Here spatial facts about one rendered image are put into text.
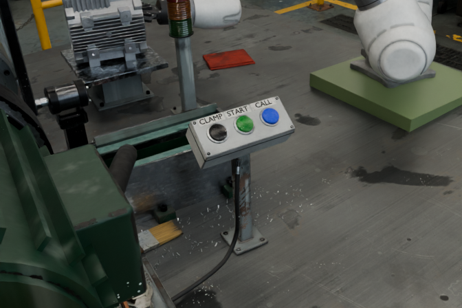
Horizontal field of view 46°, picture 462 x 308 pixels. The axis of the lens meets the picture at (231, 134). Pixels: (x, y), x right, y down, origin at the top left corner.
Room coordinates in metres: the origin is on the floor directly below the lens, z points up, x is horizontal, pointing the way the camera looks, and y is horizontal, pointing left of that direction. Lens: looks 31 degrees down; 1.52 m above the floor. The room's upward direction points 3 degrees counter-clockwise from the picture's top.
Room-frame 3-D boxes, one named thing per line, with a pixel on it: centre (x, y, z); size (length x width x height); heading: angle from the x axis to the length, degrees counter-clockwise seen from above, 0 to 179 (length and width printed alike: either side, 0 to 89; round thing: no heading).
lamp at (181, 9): (1.33, 0.11, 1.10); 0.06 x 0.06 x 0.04
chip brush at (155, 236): (0.79, 0.20, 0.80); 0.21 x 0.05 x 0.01; 123
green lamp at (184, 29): (1.33, 0.11, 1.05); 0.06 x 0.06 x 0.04
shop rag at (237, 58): (1.68, -0.01, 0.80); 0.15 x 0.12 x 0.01; 104
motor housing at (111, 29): (1.48, 0.34, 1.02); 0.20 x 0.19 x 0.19; 107
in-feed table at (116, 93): (1.47, 0.33, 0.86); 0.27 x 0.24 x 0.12; 27
